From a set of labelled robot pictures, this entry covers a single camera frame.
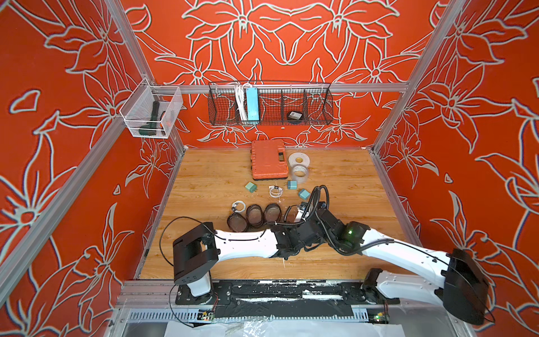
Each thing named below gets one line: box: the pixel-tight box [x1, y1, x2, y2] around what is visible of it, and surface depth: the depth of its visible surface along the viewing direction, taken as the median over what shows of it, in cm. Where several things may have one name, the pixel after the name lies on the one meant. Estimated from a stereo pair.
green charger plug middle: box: [287, 180, 298, 190], surface depth 103 cm
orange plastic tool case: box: [251, 139, 289, 181], surface depth 110 cm
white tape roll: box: [287, 151, 311, 168], surface depth 116 cm
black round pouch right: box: [263, 202, 282, 223], surface depth 95 cm
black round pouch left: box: [226, 212, 248, 233], surface depth 90 cm
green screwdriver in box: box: [138, 101, 161, 137], surface depth 82 cm
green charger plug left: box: [244, 181, 257, 194], surface depth 102 cm
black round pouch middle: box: [245, 204, 264, 227], surface depth 94 cm
